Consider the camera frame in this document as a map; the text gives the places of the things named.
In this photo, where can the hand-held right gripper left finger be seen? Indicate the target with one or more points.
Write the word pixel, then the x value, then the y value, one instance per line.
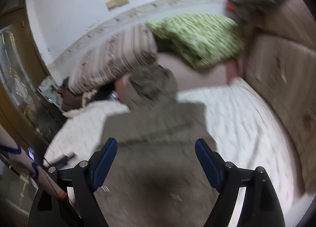
pixel 106 164

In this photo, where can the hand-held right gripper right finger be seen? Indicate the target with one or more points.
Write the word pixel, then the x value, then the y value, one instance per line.
pixel 206 165

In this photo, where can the grey-brown large coat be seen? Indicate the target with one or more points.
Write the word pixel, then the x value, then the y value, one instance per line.
pixel 158 148

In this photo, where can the white quilted bed sheet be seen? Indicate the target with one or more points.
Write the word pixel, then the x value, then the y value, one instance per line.
pixel 246 130

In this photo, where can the small lit screen device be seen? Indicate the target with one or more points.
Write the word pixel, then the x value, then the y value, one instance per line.
pixel 31 154

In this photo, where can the dark cloth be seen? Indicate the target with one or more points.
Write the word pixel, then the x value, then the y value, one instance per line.
pixel 71 96

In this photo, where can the pink pillow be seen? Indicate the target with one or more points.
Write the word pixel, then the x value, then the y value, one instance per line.
pixel 192 74

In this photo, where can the green white patterned box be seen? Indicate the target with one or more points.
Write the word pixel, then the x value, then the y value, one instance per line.
pixel 50 90

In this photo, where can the striped beige pillow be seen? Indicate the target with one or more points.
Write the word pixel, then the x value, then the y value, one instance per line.
pixel 111 59

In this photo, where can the beige padded headboard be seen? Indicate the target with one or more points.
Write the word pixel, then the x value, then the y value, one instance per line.
pixel 284 81

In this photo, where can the green patterned pillow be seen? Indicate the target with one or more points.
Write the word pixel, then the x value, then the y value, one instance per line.
pixel 197 36

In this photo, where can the wooden glass door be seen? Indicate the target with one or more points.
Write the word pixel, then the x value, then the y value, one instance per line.
pixel 14 69

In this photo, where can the small yellowed wall paper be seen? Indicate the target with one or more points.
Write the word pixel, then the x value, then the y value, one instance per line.
pixel 117 1

